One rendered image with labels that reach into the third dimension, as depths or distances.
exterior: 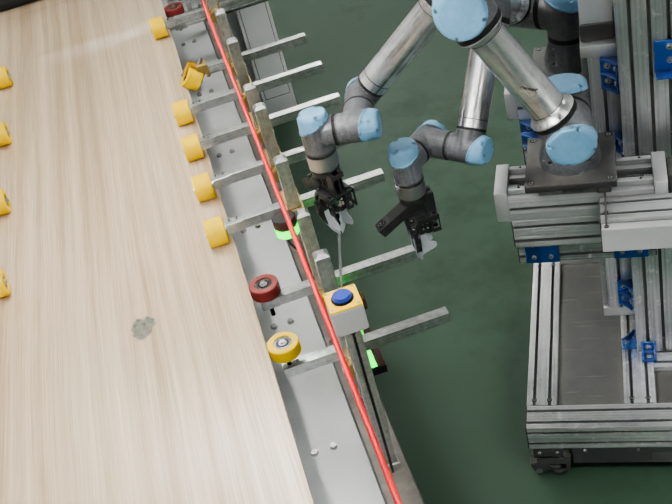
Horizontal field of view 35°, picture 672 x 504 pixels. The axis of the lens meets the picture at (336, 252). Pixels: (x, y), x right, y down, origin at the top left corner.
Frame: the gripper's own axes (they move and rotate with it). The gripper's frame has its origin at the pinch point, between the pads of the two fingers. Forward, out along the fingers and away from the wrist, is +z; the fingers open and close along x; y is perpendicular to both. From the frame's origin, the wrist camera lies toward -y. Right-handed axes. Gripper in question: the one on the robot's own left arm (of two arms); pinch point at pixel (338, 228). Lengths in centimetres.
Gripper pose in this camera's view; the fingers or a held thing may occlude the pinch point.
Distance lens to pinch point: 272.0
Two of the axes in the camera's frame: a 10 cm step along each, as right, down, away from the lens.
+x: 8.0, -4.9, 3.4
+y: 5.5, 4.0, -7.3
